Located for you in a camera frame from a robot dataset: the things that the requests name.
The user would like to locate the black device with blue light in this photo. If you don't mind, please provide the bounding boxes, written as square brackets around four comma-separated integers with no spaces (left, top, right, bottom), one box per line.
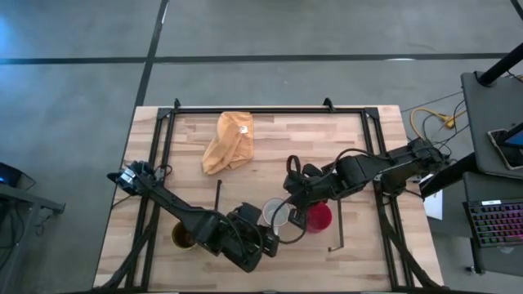
[0,160,38,192]

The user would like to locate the white paper sheet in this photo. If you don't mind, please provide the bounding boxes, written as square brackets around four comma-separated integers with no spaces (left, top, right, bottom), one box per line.
[422,189,445,222]

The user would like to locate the orange cloth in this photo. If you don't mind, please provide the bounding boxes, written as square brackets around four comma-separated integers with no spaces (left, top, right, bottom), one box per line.
[201,110,255,176]

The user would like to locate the brown gold mug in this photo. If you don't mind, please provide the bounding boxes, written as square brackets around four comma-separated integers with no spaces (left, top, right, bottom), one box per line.
[170,220,198,252]

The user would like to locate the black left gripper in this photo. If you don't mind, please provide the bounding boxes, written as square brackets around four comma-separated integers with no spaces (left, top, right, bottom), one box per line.
[221,201,283,274]

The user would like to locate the rainbow backlit keyboard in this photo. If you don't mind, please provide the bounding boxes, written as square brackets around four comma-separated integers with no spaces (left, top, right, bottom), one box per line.
[467,198,523,249]

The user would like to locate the red plastic cup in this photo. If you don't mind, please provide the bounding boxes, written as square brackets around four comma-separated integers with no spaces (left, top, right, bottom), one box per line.
[305,200,333,234]

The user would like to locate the black slanted pole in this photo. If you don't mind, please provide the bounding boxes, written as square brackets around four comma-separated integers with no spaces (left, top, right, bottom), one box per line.
[476,42,523,87]

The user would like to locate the grey side table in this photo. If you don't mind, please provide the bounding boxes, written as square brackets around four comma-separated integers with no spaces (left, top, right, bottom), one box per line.
[460,70,523,181]

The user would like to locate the black aluminium table frame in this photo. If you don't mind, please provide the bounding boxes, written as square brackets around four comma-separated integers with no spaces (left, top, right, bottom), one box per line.
[92,96,445,293]

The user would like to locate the tablet with dark screen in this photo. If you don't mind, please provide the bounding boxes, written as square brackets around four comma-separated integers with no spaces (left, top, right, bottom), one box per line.
[486,121,523,172]

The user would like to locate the black floor cables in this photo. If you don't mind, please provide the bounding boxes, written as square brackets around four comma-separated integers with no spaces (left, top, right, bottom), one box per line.
[400,90,471,150]

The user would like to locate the black slanted beam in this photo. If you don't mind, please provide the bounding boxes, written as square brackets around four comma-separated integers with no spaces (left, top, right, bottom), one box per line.
[418,152,479,200]

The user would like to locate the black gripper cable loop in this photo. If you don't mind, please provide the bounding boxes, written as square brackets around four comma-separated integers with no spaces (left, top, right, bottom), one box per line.
[270,194,308,246]

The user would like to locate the dark lower desk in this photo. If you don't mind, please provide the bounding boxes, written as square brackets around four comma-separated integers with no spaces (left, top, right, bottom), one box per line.
[460,170,523,277]

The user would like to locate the yellow cable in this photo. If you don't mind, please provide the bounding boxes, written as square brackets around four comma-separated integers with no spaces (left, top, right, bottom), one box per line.
[409,106,467,143]

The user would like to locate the clear glass cup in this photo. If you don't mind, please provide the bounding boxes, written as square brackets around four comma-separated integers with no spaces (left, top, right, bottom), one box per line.
[261,197,292,237]

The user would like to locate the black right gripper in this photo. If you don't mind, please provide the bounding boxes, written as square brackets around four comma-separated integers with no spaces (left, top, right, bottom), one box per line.
[282,154,333,229]

